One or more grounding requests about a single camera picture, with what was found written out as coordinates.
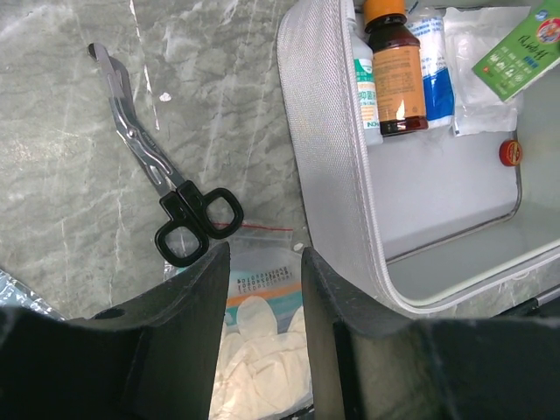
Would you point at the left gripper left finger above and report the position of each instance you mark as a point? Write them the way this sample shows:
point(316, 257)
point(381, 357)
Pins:
point(152, 357)

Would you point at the black handled scissors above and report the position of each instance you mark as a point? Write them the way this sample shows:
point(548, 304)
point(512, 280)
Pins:
point(216, 215)

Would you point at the white gauze packet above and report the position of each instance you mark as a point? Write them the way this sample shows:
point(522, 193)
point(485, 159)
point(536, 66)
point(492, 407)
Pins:
point(469, 36)

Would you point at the small red balm tin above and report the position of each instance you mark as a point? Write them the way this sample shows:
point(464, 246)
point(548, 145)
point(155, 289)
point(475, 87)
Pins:
point(510, 153)

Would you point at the brown medicine bottle orange cap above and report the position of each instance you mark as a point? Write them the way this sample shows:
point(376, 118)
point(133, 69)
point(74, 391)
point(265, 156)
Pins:
point(397, 68)

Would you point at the white bottle green label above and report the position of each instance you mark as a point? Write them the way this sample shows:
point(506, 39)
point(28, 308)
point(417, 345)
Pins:
point(365, 80)

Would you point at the grey medicine kit case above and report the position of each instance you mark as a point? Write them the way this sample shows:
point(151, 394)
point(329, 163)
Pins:
point(427, 223)

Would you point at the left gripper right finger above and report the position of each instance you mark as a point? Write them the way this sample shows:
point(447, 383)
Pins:
point(369, 362)

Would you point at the green medicine box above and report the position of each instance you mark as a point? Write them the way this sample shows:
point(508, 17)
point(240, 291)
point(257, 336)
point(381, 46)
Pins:
point(528, 52)

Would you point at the blue printed plastic bag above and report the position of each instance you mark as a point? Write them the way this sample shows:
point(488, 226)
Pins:
point(16, 294)

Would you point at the bag of latex gloves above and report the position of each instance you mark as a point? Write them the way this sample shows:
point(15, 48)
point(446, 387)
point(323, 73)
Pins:
point(263, 369)

